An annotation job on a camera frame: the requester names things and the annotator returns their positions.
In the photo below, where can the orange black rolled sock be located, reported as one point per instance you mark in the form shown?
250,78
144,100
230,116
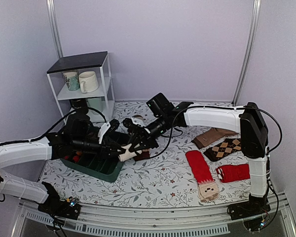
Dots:
76,158

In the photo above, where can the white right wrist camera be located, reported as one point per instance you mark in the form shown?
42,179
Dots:
133,122

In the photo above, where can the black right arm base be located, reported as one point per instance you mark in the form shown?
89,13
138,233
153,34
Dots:
254,206

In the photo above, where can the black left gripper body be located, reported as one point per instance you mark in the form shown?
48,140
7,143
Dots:
105,146

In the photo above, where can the left aluminium corner post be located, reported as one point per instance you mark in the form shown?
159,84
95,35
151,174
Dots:
54,27

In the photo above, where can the floral patterned table mat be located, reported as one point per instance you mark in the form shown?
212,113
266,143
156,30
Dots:
164,181

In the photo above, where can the red folded sock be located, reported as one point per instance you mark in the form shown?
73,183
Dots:
232,173

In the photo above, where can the pale green mug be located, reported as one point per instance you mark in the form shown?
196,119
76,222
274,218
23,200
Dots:
95,103

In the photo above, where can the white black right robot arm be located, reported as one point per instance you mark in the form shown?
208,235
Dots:
245,120

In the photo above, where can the striped beige brown sock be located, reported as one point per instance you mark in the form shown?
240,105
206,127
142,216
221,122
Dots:
145,153

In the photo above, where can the cream brown block sock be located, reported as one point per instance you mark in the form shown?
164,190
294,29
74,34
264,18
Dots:
127,154

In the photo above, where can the red beige face sock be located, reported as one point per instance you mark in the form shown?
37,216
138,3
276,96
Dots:
207,187

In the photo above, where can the right aluminium corner post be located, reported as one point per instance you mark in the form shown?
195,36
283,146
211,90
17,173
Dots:
248,51

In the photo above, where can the aluminium front rail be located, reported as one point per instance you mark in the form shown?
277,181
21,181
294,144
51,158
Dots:
200,221

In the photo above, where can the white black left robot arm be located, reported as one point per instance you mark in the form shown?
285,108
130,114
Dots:
78,135

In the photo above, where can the aluminium corner post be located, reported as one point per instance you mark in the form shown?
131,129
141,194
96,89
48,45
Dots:
54,27
248,51

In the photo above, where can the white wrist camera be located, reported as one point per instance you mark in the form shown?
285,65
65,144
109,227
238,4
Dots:
133,122
107,128

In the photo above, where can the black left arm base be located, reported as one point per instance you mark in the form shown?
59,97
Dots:
68,208

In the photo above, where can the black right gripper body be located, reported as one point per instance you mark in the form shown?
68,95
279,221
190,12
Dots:
147,137

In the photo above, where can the green divided organizer tray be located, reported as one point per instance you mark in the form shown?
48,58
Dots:
90,163

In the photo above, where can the brown argyle sock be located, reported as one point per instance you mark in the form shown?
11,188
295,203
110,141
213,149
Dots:
223,149

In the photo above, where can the black mug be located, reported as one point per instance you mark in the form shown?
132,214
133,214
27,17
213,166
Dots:
80,103

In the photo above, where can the cream white mug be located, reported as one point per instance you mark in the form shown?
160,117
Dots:
88,82

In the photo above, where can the teal patterned mug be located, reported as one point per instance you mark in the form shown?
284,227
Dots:
71,80

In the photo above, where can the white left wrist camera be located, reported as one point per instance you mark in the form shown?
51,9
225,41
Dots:
107,128

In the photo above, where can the white shelf black top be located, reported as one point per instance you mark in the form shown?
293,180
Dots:
99,62

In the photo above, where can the tan brown cuff sock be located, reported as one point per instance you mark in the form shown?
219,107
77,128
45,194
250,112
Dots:
211,136

